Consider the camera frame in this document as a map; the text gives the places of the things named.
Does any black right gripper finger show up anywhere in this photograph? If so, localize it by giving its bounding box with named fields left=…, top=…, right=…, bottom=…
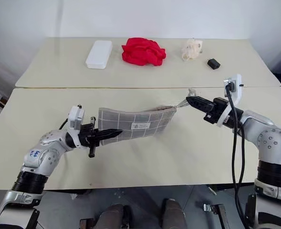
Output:
left=185, top=96, right=214, bottom=107
left=188, top=101, right=213, bottom=114

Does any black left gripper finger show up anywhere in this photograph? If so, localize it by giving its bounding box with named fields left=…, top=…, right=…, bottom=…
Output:
left=99, top=134, right=121, bottom=142
left=98, top=129, right=123, bottom=137

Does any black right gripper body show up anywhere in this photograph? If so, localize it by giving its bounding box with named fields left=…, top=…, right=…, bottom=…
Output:
left=203, top=97, right=228, bottom=125

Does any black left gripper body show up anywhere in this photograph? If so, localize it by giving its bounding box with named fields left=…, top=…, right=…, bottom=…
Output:
left=78, top=116, right=101, bottom=158

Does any grey plaid pouch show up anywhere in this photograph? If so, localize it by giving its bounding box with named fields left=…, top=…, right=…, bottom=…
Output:
left=98, top=88, right=196, bottom=146

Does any small black power adapter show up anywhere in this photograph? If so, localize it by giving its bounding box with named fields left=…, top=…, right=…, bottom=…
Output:
left=207, top=58, right=221, bottom=71

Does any crumpled red cloth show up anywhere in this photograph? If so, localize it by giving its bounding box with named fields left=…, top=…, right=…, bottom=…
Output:
left=120, top=37, right=167, bottom=67

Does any white rectangular plastic box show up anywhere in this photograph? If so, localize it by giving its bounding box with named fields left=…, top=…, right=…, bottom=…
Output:
left=85, top=40, right=113, bottom=70

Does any dark rounded shape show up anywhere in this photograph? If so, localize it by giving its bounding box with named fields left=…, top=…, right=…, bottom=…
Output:
left=101, top=203, right=132, bottom=229
left=162, top=198, right=187, bottom=229

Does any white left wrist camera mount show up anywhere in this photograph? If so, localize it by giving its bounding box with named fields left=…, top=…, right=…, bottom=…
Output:
left=68, top=104, right=85, bottom=131

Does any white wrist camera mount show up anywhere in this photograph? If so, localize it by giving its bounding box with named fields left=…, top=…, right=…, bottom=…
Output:
left=68, top=104, right=85, bottom=131
left=217, top=74, right=242, bottom=127

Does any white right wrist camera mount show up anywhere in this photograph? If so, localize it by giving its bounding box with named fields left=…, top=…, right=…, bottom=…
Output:
left=217, top=74, right=242, bottom=127

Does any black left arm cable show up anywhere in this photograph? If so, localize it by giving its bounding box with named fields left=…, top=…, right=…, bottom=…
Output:
left=59, top=118, right=70, bottom=131

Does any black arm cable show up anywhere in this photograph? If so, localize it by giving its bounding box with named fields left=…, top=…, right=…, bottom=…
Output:
left=59, top=118, right=70, bottom=131
left=225, top=81, right=245, bottom=208

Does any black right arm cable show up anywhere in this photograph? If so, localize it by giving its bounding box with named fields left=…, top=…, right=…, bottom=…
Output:
left=225, top=81, right=245, bottom=208

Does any black metal bracket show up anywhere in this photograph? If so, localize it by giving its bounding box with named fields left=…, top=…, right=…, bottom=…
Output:
left=203, top=203, right=228, bottom=229

